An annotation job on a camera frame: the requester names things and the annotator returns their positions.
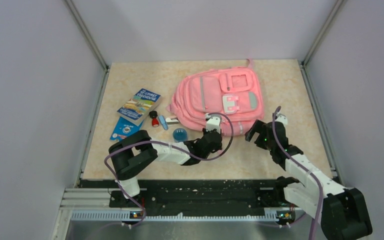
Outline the pink student backpack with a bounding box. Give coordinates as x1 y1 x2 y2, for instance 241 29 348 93
166 59 265 137

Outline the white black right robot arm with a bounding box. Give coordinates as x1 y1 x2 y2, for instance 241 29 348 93
245 120 373 240

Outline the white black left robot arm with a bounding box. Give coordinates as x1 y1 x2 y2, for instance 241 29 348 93
108 129 223 207

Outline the blue round lidded container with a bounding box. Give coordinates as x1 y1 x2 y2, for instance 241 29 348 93
172 128 188 143

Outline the white mini stapler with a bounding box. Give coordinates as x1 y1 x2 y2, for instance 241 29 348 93
165 116 180 125

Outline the light blue eraser stick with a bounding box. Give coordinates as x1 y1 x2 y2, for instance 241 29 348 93
158 115 169 131

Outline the red black stamp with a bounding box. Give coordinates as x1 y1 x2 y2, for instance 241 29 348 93
148 110 160 128

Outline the treehouse paperback book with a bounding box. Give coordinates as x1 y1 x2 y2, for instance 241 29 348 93
117 88 163 126

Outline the blue paperback book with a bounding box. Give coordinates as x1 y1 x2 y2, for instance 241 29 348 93
109 117 143 142

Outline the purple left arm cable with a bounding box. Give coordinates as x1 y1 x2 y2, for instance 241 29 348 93
104 112 235 229

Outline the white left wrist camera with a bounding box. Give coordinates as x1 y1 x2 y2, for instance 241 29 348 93
205 113 223 134

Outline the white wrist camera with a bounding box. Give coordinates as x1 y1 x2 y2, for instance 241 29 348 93
272 112 288 126
205 113 223 134

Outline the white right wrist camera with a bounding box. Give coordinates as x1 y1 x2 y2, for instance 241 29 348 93
272 112 288 126

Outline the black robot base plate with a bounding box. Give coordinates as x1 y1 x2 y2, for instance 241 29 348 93
109 179 297 218

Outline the left aluminium corner post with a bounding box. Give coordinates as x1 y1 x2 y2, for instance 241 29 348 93
62 0 109 71

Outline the aluminium corner post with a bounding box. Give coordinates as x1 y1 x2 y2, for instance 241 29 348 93
301 0 348 69
62 0 109 71

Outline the right aluminium corner post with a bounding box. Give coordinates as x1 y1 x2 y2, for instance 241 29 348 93
301 0 348 69

